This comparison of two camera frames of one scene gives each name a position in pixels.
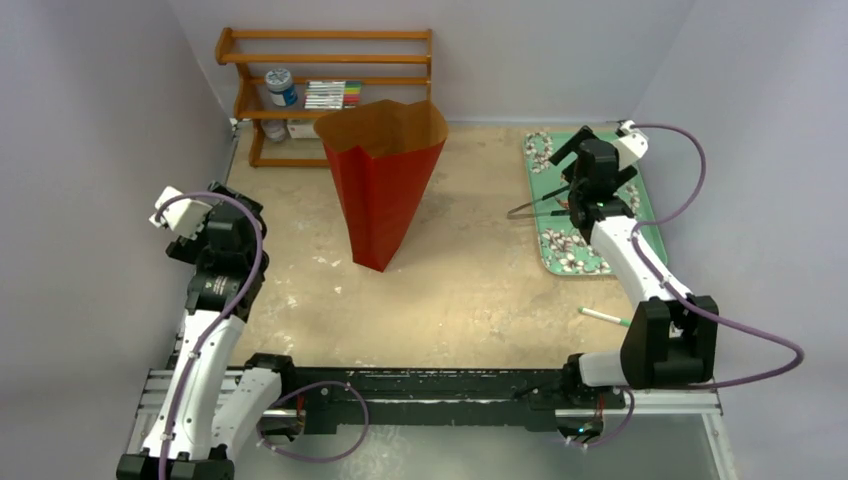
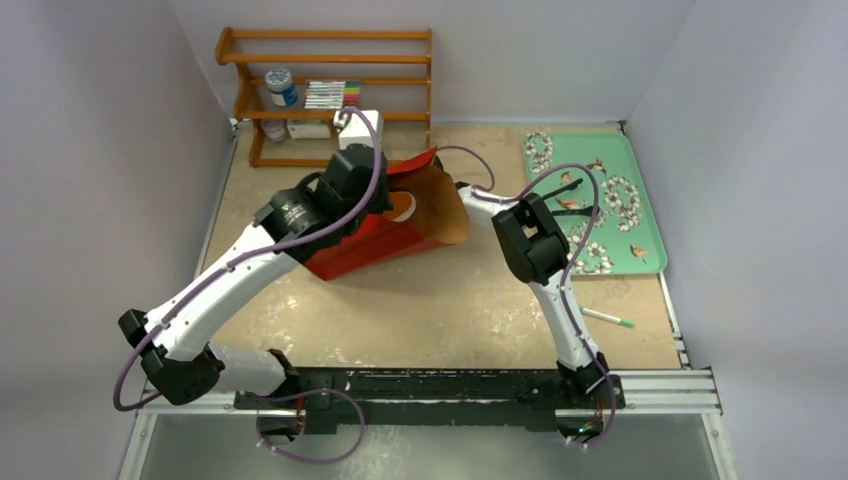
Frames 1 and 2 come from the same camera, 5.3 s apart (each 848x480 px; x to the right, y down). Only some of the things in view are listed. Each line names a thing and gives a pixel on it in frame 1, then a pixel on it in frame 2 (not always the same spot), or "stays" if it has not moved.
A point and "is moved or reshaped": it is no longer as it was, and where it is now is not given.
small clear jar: x=275 y=129 stays
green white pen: x=621 y=321 stays
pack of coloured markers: x=332 y=94 stays
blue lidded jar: x=282 y=92 stays
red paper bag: x=380 y=154 is moved or reshaped
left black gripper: x=193 y=249 → x=382 y=203
